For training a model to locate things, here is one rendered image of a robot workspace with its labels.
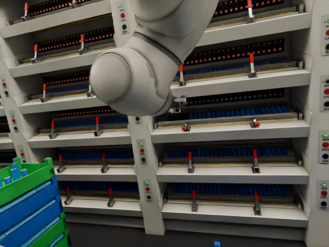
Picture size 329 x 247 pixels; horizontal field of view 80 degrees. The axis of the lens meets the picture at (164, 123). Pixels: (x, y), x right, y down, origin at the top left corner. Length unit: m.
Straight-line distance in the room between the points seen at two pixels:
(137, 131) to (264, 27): 0.62
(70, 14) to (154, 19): 0.75
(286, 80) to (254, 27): 0.22
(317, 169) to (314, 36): 0.47
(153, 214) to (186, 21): 0.88
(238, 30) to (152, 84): 0.56
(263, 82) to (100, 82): 0.63
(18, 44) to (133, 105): 1.11
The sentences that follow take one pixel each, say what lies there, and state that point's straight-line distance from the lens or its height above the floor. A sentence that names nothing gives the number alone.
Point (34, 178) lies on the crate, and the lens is 0.89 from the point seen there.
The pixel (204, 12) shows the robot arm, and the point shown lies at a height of 0.81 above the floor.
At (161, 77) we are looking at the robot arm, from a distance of 0.33.
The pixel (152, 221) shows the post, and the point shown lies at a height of 0.07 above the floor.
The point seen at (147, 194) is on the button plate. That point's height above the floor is 0.22.
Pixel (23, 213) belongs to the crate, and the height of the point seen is 0.34.
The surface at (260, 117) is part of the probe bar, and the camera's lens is 0.87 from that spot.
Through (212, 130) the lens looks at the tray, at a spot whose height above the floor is 0.51.
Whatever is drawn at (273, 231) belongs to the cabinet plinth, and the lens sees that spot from 1.09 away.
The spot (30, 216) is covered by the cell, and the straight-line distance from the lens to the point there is 0.92.
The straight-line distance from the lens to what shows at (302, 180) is 0.94.
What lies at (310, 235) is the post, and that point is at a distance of 1.07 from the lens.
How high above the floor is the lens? 0.70
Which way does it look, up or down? 10 degrees down
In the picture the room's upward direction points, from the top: 7 degrees counter-clockwise
